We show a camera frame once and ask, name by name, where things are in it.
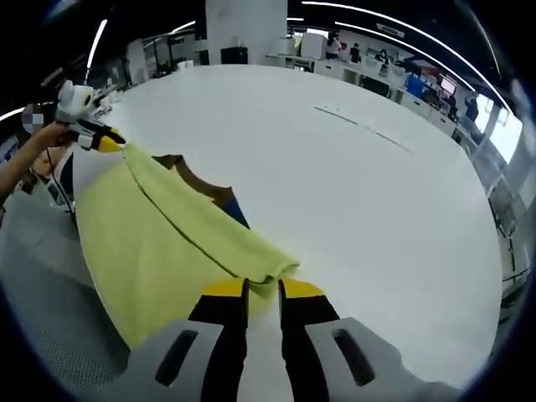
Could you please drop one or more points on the wide white square pillar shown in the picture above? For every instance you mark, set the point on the wide white square pillar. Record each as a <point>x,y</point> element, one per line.
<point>245,25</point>

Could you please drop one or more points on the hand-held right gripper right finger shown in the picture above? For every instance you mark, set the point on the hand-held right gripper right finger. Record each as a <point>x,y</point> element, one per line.
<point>305,326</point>

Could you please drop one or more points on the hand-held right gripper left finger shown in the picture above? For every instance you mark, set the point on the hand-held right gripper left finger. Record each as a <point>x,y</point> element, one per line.
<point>222,326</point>

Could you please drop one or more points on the yellow blue grey garment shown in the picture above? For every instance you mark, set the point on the yellow blue grey garment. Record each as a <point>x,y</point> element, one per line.
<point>176,234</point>

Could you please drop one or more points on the blue bin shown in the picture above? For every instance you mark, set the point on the blue bin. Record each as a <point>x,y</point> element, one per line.
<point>415,86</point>

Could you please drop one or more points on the ceiling air vent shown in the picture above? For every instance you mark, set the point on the ceiling air vent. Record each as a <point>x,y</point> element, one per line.
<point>390,28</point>

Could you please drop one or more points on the white tall cabinet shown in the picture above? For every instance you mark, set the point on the white tall cabinet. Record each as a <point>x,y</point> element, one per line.
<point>313,45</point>

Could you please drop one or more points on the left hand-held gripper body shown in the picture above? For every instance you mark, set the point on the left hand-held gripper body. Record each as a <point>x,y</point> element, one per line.
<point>73,102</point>

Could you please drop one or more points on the white template strip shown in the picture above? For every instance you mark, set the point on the white template strip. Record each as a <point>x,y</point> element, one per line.
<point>360,125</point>

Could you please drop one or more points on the white counter cabinet row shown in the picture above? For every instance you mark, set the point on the white counter cabinet row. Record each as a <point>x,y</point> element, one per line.
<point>356,73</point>

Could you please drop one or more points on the long ceiling light strip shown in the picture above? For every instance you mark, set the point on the long ceiling light strip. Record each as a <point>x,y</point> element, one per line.
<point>96,44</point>
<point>184,26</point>
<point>419,42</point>
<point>419,25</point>
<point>12,113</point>

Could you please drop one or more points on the black cabinet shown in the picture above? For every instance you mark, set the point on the black cabinet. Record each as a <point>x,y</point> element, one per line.
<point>234,55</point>

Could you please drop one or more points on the person's left hand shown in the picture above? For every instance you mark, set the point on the person's left hand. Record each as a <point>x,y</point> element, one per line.
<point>56,135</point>

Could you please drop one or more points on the black office chair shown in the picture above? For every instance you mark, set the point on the black office chair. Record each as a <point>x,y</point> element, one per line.
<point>374,86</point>

